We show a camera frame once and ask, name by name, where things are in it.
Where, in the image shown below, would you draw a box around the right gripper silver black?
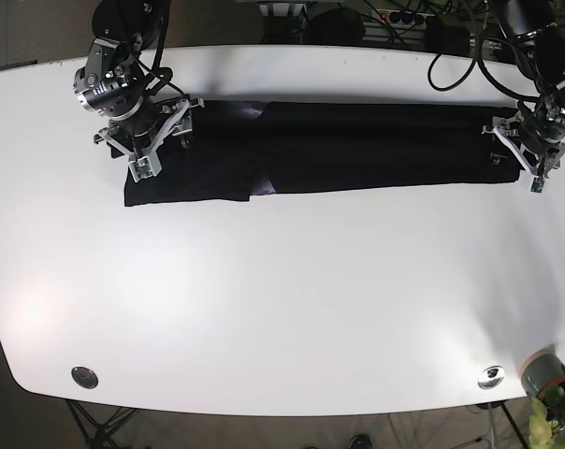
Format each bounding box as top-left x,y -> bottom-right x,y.
94,97 -> 205,181

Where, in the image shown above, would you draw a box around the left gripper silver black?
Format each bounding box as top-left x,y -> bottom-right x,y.
482,111 -> 565,193

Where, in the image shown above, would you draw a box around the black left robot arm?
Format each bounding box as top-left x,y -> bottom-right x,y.
477,1 -> 565,193

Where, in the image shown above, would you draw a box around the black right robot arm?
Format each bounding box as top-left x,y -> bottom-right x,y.
73,1 -> 204,182

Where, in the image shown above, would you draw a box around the grey plant pot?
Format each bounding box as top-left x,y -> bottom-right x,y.
518,348 -> 565,400

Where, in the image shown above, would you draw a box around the right silver table grommet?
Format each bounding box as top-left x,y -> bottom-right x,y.
477,366 -> 505,390

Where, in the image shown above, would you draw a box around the silver table grommet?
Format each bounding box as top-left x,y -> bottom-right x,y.
477,366 -> 505,390
71,366 -> 98,389

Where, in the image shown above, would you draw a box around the green potted plant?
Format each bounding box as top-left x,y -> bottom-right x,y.
529,385 -> 565,449

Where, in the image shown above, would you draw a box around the left silver table grommet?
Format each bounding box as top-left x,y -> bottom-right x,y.
71,366 -> 98,389

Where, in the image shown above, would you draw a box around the black folding table legs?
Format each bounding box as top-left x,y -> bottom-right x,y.
65,399 -> 139,449

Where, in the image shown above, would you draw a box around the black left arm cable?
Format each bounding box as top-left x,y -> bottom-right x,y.
426,0 -> 545,102

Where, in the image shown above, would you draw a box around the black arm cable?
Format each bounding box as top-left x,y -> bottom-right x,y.
118,0 -> 190,102
426,0 -> 545,102

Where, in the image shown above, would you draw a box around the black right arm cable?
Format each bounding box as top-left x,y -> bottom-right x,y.
118,0 -> 190,102

